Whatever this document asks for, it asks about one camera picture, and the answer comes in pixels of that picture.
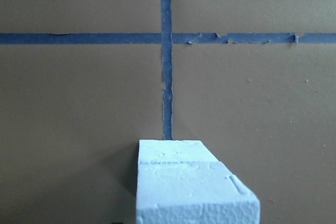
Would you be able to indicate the light blue foam cube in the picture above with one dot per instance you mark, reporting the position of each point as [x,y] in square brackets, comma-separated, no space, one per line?
[197,192]
[173,151]

